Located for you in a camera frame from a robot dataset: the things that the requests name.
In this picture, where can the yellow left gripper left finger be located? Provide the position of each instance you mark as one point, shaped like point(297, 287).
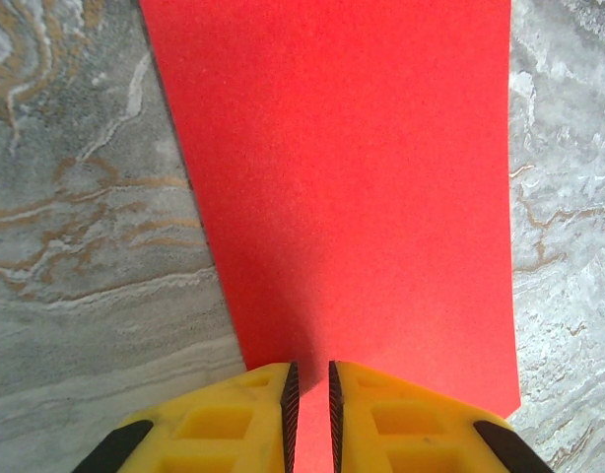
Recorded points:
point(223, 428)

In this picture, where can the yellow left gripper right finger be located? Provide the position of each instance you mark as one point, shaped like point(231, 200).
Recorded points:
point(406, 428)

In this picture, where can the red square paper sheet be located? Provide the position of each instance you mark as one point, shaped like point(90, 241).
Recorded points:
point(342, 187)

